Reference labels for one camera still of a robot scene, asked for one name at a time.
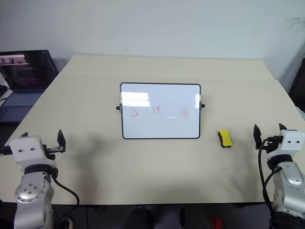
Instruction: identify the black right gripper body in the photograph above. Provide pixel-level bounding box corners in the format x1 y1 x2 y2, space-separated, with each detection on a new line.
262 135 284 155

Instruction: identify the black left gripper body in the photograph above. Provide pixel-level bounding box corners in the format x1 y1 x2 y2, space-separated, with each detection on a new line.
0 144 65 160

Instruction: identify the yellow and black eraser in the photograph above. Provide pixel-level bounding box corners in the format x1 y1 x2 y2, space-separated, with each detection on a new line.
217 129 234 148

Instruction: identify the open laptop with dark screen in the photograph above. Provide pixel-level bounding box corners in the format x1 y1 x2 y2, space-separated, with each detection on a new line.
0 49 60 123

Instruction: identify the small black-framed whiteboard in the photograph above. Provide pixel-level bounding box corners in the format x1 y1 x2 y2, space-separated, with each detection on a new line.
116 82 206 140

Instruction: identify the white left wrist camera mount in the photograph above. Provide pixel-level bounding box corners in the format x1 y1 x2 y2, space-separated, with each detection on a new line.
9 136 57 171

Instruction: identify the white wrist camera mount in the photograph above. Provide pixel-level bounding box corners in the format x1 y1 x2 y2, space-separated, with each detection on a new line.
9 136 57 171
266 129 305 161

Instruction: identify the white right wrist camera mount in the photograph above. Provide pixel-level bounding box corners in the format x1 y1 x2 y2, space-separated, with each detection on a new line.
266 129 305 161

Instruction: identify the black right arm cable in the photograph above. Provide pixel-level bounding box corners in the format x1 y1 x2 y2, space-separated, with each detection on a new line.
258 139 275 217

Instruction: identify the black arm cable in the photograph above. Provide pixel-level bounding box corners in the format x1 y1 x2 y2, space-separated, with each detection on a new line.
50 176 80 224
258 139 275 217

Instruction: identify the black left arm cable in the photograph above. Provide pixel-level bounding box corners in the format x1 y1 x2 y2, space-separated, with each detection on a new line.
50 176 80 224

